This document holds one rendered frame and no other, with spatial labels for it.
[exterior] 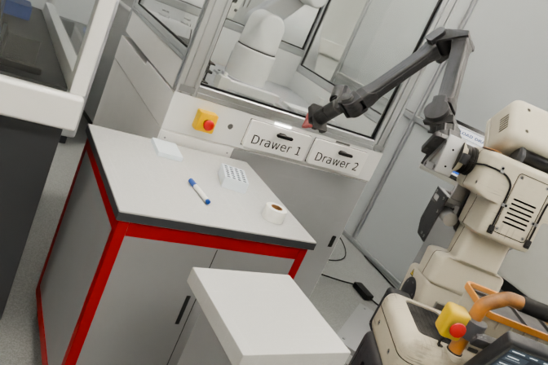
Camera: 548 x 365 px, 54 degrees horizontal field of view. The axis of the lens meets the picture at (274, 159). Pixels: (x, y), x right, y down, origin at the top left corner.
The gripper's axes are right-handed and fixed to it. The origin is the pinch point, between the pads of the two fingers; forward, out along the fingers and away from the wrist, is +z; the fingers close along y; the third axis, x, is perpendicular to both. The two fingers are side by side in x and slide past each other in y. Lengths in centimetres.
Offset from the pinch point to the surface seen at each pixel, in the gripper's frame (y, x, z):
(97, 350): -82, 66, 14
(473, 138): 16, -95, -11
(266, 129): 0.2, 10.1, 11.1
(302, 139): 0.5, -7.3, 10.7
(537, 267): -8, -289, 75
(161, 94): 8, 49, 23
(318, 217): -22, -35, 35
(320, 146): 0.2, -17.4, 10.9
